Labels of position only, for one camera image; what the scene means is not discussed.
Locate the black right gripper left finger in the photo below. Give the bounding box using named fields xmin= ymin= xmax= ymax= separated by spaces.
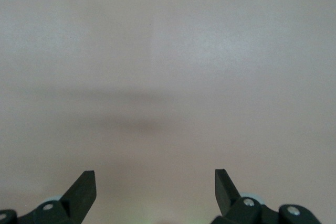
xmin=0 ymin=170 xmax=98 ymax=224

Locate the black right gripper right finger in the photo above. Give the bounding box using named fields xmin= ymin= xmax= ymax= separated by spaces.
xmin=214 ymin=168 xmax=324 ymax=224

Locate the brown table mat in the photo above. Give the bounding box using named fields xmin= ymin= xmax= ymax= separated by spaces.
xmin=0 ymin=0 xmax=336 ymax=224

